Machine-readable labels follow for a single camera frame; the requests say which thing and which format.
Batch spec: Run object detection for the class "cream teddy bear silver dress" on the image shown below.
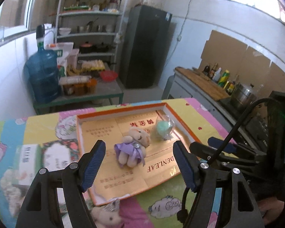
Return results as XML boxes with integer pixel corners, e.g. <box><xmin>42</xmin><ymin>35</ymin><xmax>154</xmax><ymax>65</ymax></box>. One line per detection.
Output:
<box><xmin>90</xmin><ymin>199</ymin><xmax>123</xmax><ymax>228</ymax></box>

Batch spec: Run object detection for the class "green white tissue box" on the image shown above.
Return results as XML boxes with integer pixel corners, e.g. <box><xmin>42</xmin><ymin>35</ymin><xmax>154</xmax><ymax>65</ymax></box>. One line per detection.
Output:
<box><xmin>14</xmin><ymin>144</ymin><xmax>44</xmax><ymax>187</ymax></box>

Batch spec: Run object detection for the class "black pot red lid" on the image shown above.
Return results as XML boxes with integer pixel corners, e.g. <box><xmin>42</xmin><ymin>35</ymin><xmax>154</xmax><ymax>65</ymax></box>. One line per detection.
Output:
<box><xmin>79</xmin><ymin>41</ymin><xmax>95</xmax><ymax>54</ymax></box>

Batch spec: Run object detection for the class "pack of orange jars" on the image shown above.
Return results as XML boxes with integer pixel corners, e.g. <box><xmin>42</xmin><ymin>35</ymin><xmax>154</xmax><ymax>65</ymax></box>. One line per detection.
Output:
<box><xmin>59</xmin><ymin>75</ymin><xmax>98</xmax><ymax>96</ymax></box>

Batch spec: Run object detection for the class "blue water jug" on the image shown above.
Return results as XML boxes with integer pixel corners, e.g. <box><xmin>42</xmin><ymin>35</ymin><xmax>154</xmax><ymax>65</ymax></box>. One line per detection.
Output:
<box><xmin>26</xmin><ymin>25</ymin><xmax>61</xmax><ymax>104</ymax></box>

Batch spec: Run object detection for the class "steel cooking pot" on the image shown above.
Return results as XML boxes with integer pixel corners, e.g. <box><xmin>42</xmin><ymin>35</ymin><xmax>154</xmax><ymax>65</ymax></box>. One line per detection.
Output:
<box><xmin>230</xmin><ymin>83</ymin><xmax>258</xmax><ymax>111</ymax></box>

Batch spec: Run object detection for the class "grey counter cabinet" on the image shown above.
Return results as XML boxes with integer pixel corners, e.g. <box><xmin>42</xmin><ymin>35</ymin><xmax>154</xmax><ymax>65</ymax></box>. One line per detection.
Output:
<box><xmin>162</xmin><ymin>68</ymin><xmax>276</xmax><ymax>148</ymax></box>

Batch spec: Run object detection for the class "red plastic basket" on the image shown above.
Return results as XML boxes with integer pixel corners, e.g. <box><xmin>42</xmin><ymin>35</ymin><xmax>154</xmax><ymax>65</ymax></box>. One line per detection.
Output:
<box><xmin>100</xmin><ymin>71</ymin><xmax>118</xmax><ymax>82</ymax></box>

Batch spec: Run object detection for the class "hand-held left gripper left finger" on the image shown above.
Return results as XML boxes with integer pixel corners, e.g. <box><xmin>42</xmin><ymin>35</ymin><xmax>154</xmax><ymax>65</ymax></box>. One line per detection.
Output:
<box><xmin>15</xmin><ymin>140</ymin><xmax>106</xmax><ymax>228</ymax></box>

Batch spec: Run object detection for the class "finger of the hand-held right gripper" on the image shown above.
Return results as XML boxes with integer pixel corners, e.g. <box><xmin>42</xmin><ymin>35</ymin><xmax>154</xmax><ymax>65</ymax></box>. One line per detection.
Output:
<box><xmin>207</xmin><ymin>136</ymin><xmax>262</xmax><ymax>157</ymax></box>
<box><xmin>189</xmin><ymin>142</ymin><xmax>268</xmax><ymax>170</ymax></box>

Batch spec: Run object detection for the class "orange cardboard box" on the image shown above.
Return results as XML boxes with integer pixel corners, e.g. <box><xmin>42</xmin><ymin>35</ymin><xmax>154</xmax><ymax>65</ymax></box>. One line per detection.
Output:
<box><xmin>76</xmin><ymin>102</ymin><xmax>202</xmax><ymax>207</ymax></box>

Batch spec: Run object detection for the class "wall power cable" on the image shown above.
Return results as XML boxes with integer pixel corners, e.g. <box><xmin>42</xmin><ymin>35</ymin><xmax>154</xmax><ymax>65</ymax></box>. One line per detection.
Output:
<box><xmin>167</xmin><ymin>0</ymin><xmax>203</xmax><ymax>60</ymax></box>

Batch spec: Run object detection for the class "dark grey fridge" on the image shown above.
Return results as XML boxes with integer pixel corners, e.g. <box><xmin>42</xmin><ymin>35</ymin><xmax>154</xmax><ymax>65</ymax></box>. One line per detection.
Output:
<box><xmin>120</xmin><ymin>5</ymin><xmax>173</xmax><ymax>89</ymax></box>

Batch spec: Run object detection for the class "green metal shelf rack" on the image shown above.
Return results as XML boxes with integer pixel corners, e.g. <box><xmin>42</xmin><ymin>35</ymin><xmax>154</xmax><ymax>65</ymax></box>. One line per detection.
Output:
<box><xmin>55</xmin><ymin>0</ymin><xmax>130</xmax><ymax>72</ymax></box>

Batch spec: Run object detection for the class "bunch of bananas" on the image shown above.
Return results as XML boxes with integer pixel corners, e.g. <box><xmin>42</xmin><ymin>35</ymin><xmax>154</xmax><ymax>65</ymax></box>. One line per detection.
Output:
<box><xmin>67</xmin><ymin>65</ymin><xmax>83</xmax><ymax>76</ymax></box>

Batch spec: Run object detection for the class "white carton box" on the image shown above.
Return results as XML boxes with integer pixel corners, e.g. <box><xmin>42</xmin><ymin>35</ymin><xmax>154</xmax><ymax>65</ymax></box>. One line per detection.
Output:
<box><xmin>44</xmin><ymin>42</ymin><xmax>74</xmax><ymax>76</ymax></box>

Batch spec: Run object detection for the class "tray of eggs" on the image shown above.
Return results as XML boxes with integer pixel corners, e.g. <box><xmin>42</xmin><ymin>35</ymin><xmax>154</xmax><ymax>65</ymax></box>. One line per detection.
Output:
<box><xmin>82</xmin><ymin>60</ymin><xmax>105</xmax><ymax>71</ymax></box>

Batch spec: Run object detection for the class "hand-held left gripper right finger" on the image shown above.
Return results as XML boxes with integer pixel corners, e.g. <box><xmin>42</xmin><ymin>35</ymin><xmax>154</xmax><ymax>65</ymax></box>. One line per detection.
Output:
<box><xmin>172</xmin><ymin>141</ymin><xmax>266</xmax><ymax>228</ymax></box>

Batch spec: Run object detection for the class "black gas stove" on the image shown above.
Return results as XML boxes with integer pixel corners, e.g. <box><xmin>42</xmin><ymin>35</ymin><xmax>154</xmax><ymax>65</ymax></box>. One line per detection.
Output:
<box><xmin>220</xmin><ymin>97</ymin><xmax>276</xmax><ymax>150</ymax></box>

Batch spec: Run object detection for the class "green ball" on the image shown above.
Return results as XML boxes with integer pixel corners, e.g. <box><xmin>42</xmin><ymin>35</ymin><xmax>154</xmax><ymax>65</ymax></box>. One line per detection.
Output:
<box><xmin>151</xmin><ymin>115</ymin><xmax>177</xmax><ymax>141</ymax></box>

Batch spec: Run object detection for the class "teddy bear purple dress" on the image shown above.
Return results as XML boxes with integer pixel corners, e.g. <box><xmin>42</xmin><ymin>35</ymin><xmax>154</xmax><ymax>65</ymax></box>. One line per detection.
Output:
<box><xmin>114</xmin><ymin>126</ymin><xmax>150</xmax><ymax>168</ymax></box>

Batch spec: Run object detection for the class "dark bottle yellow label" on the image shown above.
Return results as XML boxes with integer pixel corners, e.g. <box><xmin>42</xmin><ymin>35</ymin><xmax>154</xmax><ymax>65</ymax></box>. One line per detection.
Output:
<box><xmin>224</xmin><ymin>75</ymin><xmax>238</xmax><ymax>95</ymax></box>

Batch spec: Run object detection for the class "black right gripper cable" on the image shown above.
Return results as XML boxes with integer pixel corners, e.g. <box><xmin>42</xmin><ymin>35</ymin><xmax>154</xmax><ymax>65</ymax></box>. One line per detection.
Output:
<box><xmin>177</xmin><ymin>98</ymin><xmax>276</xmax><ymax>222</ymax></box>

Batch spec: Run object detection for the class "low green table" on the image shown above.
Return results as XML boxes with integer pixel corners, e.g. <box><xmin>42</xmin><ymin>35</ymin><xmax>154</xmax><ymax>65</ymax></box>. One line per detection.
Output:
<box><xmin>33</xmin><ymin>76</ymin><xmax>124</xmax><ymax>115</ymax></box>

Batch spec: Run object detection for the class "brown cardboard wall sheet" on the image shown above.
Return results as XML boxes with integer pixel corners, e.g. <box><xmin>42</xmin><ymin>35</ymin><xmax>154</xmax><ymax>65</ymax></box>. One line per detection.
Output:
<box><xmin>199</xmin><ymin>30</ymin><xmax>285</xmax><ymax>93</ymax></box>

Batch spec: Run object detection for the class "green yellow bottle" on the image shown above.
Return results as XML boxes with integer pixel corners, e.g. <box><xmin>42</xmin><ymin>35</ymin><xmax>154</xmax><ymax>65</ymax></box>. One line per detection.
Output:
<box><xmin>218</xmin><ymin>70</ymin><xmax>230</xmax><ymax>87</ymax></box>

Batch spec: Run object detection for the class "person's right hand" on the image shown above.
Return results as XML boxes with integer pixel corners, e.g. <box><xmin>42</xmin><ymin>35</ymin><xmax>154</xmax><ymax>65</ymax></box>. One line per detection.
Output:
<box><xmin>258</xmin><ymin>193</ymin><xmax>285</xmax><ymax>226</ymax></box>

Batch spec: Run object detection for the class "sliding window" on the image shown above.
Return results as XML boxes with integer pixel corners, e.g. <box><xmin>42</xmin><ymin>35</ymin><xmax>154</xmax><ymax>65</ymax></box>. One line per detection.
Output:
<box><xmin>0</xmin><ymin>0</ymin><xmax>69</xmax><ymax>50</ymax></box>

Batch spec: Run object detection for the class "colourful striped cartoon tablecloth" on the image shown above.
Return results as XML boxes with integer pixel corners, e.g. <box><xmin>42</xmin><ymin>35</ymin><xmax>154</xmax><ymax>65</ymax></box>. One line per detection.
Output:
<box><xmin>0</xmin><ymin>97</ymin><xmax>238</xmax><ymax>228</ymax></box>

